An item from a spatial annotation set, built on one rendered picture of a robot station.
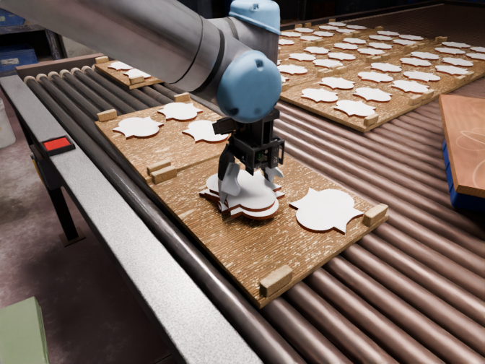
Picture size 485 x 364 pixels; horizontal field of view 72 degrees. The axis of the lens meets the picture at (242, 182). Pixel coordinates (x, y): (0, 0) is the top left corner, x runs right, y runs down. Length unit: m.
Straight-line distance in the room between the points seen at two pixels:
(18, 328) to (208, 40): 0.52
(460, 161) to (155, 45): 0.63
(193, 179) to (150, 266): 0.26
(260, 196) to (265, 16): 0.33
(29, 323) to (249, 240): 0.38
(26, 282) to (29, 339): 1.45
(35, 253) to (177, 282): 1.67
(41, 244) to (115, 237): 1.56
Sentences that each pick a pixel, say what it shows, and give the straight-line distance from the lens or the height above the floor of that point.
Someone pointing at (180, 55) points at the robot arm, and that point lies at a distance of 0.34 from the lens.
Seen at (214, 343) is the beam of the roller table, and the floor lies 0.91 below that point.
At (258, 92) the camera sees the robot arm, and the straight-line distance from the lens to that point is 0.37.
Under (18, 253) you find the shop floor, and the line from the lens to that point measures 2.28.
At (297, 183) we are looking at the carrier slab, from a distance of 0.80.
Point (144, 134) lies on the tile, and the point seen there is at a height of 0.95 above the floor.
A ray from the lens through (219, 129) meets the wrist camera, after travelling 0.68.
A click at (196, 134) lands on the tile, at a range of 0.99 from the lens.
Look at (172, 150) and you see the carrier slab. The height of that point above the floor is 0.94.
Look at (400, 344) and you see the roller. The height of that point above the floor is 0.92.
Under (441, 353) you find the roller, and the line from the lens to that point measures 0.61.
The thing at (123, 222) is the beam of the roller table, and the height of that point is 0.91.
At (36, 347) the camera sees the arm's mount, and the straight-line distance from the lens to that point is 0.63.
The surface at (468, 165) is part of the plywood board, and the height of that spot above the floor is 1.04.
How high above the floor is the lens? 1.38
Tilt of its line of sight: 35 degrees down
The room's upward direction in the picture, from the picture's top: straight up
